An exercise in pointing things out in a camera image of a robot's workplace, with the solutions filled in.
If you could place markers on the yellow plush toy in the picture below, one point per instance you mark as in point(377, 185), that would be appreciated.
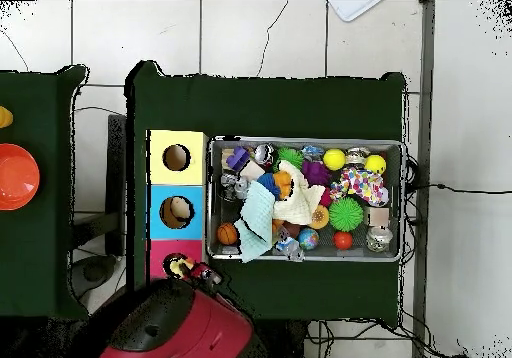
point(176, 265)

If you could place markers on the mint green cloth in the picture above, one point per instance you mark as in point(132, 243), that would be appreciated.
point(256, 218)

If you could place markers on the orange plastic cup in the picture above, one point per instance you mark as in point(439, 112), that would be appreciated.
point(16, 176)

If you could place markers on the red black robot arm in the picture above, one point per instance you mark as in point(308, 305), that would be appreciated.
point(180, 326)

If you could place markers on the silver mesh bin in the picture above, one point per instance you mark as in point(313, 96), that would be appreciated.
point(228, 214)

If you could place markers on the wooden box with three holes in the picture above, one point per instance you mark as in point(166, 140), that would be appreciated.
point(194, 162)

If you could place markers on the orange basketball toy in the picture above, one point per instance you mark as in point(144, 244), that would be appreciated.
point(227, 234)

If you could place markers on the wooden cube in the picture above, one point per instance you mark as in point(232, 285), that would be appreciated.
point(252, 170)

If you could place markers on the cream knitted cloth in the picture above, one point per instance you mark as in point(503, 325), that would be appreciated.
point(298, 202)

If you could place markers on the hamburger squishy toy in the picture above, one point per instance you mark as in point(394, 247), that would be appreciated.
point(320, 216)

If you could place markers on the red ball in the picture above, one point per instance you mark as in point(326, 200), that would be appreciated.
point(342, 240)

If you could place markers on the green spiky ball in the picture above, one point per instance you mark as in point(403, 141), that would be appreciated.
point(290, 157)
point(346, 214)

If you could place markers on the purple rubber toy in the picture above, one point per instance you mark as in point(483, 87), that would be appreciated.
point(316, 171)

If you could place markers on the dark green table cloth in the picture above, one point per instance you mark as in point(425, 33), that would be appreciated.
point(260, 110)

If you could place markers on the yellow ball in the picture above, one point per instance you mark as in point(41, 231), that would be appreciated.
point(376, 164)
point(334, 158)

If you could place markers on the polka dot cloth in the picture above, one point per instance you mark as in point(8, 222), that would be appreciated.
point(364, 184)

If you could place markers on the green covered side table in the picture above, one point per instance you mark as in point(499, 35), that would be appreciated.
point(36, 94)

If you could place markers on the yellow plastic toy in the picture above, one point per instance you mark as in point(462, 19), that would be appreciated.
point(4, 117)

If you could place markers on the white tray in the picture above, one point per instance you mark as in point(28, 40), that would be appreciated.
point(352, 8)

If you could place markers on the grey metal rail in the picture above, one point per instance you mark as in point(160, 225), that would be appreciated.
point(426, 54)

